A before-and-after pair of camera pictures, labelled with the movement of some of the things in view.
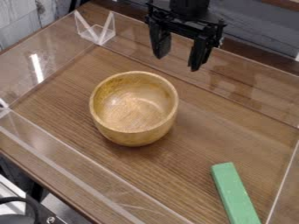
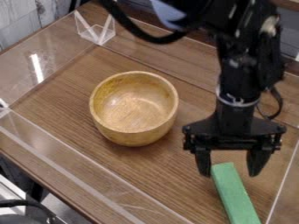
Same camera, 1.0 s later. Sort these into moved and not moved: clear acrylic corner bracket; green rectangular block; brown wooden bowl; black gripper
Moved: black gripper
Not moved: clear acrylic corner bracket; green rectangular block; brown wooden bowl
